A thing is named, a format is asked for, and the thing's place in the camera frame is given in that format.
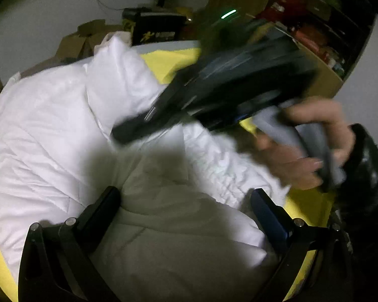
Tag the small cardboard box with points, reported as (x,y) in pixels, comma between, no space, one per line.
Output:
(326,75)

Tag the cluttered storage shelf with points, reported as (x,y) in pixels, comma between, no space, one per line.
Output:
(318,15)

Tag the white puffer jacket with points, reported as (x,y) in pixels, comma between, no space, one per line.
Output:
(50,125)

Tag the open cardboard box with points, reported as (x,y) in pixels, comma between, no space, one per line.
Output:
(82,39)

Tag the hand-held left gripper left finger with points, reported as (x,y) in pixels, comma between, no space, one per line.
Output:
(105,203)

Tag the yellow table cloth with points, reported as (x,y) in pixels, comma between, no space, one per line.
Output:
(173,59)

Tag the black box with yellow print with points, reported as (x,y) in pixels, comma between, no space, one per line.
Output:
(157,28)

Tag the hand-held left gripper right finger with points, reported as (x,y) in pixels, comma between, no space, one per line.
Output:
(267,217)

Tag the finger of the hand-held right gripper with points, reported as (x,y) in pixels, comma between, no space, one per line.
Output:
(138,125)

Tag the person's right hand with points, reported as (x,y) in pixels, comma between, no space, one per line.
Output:
(299,171)

